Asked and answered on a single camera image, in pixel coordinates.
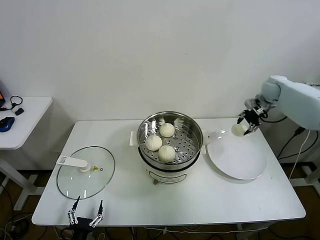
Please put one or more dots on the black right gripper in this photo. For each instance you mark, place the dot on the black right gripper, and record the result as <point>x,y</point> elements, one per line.
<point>252,117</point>

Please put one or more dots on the small black device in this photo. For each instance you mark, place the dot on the small black device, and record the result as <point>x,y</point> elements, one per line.
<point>19,112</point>

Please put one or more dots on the white steamed baozi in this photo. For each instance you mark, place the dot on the white steamed baozi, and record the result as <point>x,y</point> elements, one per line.
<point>166,153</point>
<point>153,143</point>
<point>238,130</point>
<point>166,130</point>

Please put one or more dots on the white side table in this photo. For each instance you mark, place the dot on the white side table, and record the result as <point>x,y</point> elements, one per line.
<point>30,120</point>

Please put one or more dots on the white electric cooker pot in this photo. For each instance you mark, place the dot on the white electric cooker pot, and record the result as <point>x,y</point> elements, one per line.
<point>166,175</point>

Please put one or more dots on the glass pot lid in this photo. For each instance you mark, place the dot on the glass pot lid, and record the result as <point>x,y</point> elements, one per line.
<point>75,162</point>

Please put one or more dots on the blue computer mouse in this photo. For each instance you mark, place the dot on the blue computer mouse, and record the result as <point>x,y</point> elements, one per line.
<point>6,124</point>

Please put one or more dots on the round white plate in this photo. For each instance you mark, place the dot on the round white plate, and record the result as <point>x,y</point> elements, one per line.
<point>235,157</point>

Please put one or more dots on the perforated steel steamer basket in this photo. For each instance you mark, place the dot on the perforated steel steamer basket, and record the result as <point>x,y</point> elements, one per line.
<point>186,147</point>

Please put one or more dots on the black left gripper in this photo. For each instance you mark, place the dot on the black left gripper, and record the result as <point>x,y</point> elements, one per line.
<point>81,225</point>

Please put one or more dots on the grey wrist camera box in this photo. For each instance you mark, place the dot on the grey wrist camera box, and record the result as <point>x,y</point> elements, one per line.
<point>250,102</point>

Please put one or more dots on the white desk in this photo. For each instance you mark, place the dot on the white desk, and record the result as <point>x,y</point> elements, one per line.
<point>311,176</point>

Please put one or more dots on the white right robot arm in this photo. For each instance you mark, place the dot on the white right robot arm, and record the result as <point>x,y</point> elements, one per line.
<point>300,100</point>

